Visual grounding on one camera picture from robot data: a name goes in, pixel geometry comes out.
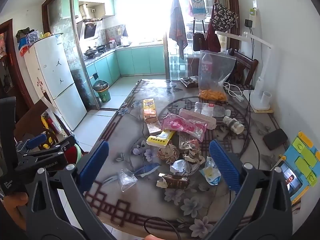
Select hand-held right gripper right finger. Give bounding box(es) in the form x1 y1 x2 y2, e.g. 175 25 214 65
205 140 293 240

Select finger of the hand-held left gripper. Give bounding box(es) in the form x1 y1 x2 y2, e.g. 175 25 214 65
15 134 48 152
15 135 76 173

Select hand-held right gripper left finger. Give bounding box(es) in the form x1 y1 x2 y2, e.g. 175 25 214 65
25 140 113 240

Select red bucket green rim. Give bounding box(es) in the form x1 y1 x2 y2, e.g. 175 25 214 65
66 142 83 165

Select yellow and white box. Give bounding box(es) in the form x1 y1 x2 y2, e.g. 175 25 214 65
146 129 177 147

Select black shoulder bag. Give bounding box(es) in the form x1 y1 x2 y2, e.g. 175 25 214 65
192 31 206 52

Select green trash bin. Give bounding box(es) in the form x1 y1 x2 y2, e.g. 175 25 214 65
92 80 111 103

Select person's left hand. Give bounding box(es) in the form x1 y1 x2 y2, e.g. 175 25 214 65
3 192 29 231

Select blue and white wrapper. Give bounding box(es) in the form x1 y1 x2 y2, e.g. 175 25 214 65
199 156 222 186

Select yellow bag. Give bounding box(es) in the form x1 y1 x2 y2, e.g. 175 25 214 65
41 115 58 149

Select carved wooden chair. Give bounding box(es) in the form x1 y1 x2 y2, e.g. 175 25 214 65
14 99 75 143

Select clear crumpled wrapper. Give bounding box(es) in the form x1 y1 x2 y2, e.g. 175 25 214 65
117 169 138 192

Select brown crumpled wrapper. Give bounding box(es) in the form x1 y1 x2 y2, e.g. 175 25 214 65
157 144 180 165
179 131 207 165

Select white pill bottle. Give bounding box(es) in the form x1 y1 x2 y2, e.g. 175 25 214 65
222 116 245 135

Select crumpled white paper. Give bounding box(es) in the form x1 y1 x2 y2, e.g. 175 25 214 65
170 159 192 175

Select brown cigarette box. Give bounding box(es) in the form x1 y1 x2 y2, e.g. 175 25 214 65
156 172 190 190

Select floral tablecloth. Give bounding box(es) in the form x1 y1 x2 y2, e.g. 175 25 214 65
84 79 303 240

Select clear plastic packet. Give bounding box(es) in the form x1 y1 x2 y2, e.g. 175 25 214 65
179 108 217 130

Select clear plastic bottle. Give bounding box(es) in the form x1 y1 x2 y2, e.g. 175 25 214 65
194 102 232 118

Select black phone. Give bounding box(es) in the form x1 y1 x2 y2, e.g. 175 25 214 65
262 128 288 151

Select pink printed wrapper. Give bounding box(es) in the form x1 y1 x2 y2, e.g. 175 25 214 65
161 112 208 142

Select white refrigerator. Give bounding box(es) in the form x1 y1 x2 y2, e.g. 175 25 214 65
24 34 88 132

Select phone with lit screen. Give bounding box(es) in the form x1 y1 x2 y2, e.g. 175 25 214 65
275 160 304 197

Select yellow drink carton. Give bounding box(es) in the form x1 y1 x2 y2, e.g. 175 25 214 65
143 98 158 123

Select phone on colourful stand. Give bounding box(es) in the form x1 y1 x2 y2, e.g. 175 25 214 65
274 131 320 204

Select white desk lamp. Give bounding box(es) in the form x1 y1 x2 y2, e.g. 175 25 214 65
215 30 274 110

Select zip bag with orange snacks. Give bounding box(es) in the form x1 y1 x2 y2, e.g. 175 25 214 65
198 50 237 102

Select red and blue box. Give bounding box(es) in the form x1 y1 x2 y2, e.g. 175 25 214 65
19 39 33 57

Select dark snack packet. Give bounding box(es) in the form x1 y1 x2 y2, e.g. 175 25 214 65
179 76 199 88

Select red hanging ornament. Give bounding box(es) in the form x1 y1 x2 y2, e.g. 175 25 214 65
0 32 7 57

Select dark wooden chair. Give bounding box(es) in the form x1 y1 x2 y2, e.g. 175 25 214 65
226 49 259 90

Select black wok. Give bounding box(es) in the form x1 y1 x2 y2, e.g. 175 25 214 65
84 46 98 57

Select dark green bag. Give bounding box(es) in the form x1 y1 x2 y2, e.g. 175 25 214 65
16 28 34 43

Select teal kitchen cabinets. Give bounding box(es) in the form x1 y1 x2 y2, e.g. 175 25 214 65
85 45 165 85

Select range hood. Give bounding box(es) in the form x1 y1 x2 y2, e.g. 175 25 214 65
80 17 103 40

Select dark red cloth bag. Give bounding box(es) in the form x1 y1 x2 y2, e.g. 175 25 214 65
206 17 222 53

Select grey hanging towel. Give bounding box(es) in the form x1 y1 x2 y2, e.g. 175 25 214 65
169 0 188 60

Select letter printed bag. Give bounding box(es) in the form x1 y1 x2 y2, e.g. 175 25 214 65
212 3 237 32

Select white bag with face print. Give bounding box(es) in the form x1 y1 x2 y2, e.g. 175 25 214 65
189 0 207 20

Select white charger cable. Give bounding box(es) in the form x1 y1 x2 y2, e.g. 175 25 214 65
224 81 244 103

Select black cable loop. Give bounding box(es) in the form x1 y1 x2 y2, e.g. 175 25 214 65
144 217 182 240

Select green and white wall charger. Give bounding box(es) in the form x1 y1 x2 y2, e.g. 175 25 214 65
249 7 258 28

